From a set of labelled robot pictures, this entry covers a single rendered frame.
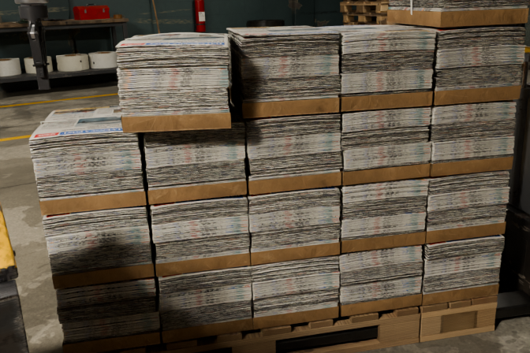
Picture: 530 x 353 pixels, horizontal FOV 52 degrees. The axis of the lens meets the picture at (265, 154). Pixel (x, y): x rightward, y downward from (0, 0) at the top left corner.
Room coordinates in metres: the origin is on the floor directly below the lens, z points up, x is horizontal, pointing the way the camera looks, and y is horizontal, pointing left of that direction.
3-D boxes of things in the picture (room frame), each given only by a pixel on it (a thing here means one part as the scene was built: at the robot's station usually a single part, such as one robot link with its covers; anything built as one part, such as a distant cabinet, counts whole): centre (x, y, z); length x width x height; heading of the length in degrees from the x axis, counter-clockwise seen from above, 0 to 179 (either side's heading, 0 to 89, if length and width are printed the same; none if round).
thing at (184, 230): (1.70, 0.09, 0.42); 1.17 x 0.39 x 0.83; 101
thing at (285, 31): (1.73, -0.05, 1.06); 0.37 x 0.29 x 0.01; 10
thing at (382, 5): (8.20, -1.93, 0.65); 1.33 x 0.94 x 1.30; 123
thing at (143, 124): (1.48, 0.23, 0.86); 0.29 x 0.16 x 0.04; 94
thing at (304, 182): (1.70, 0.09, 0.40); 1.16 x 0.38 x 0.51; 101
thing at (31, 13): (1.59, 0.64, 1.12); 0.08 x 0.07 x 0.09; 11
